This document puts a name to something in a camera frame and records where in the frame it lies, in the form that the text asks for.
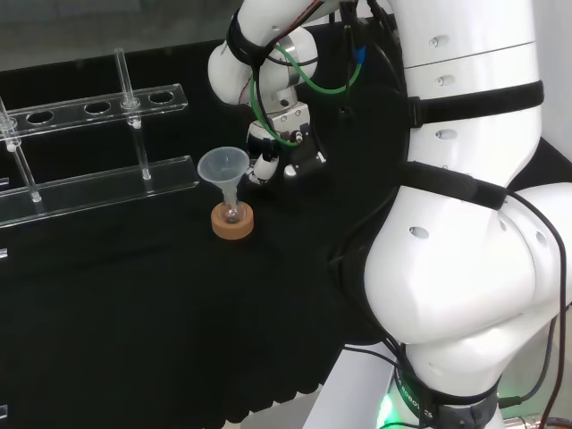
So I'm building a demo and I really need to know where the green cable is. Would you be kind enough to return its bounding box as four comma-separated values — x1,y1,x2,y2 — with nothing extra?
248,42,366,147

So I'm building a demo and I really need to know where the translucent plastic funnel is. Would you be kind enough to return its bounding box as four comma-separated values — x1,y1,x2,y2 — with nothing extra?
197,147,249,211

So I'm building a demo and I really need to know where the black cable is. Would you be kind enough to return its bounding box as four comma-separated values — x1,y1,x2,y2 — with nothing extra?
500,189,568,403

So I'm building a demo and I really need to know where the cork ring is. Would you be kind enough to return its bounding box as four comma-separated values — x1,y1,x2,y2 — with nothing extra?
210,201,256,240

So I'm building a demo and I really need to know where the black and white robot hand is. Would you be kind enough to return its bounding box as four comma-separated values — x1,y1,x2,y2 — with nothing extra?
246,120,288,186

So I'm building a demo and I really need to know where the black bench cloth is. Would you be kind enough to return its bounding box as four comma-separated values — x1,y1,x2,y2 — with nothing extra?
0,21,572,429

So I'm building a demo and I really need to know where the clear acrylic funnel stand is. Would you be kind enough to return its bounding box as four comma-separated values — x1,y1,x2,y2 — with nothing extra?
0,46,201,230

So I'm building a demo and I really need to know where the clear acrylic rack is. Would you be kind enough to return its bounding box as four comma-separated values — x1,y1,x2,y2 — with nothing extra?
0,176,10,419

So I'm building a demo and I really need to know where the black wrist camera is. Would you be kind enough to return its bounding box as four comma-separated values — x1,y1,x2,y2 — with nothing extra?
283,124,328,180

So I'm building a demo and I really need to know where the small round-bottom glass flask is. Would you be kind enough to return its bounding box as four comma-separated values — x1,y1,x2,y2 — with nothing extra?
221,196,245,225

